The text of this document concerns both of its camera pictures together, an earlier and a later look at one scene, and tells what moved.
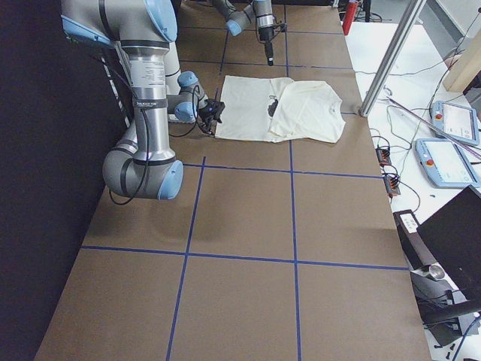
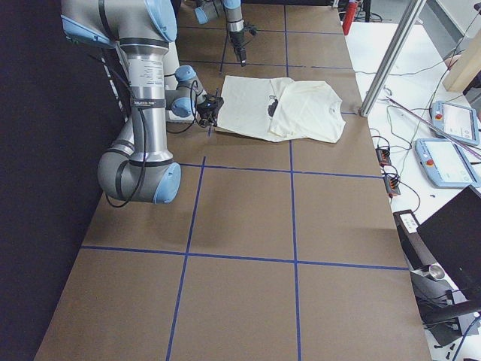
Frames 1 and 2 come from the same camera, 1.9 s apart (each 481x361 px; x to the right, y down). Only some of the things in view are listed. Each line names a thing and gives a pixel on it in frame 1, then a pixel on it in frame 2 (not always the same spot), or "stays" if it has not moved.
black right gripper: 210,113 -> 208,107
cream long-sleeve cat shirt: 279,110 stays
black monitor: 454,235 stays
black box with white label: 415,249 stays
